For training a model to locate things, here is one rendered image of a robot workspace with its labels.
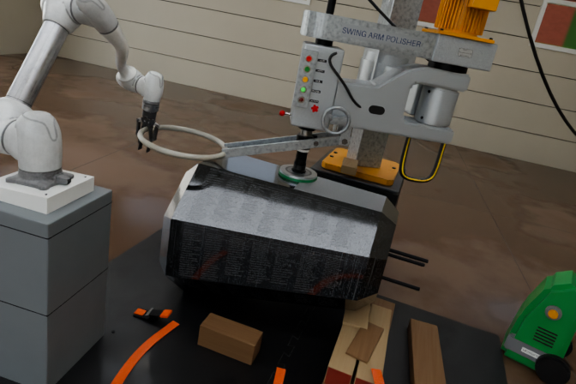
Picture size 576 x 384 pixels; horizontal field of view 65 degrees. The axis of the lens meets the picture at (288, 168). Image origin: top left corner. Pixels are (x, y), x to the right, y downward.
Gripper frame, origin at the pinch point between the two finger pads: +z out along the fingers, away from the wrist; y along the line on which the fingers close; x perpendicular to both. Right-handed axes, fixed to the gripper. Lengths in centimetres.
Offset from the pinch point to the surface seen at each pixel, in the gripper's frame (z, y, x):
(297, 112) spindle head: -42, 79, 3
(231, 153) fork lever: -11, 50, 0
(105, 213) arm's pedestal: 12, 18, -60
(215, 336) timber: 68, 76, -42
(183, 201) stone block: 14.5, 37.1, -20.3
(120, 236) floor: 85, -26, 35
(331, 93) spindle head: -56, 92, 7
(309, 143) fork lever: -27, 88, 10
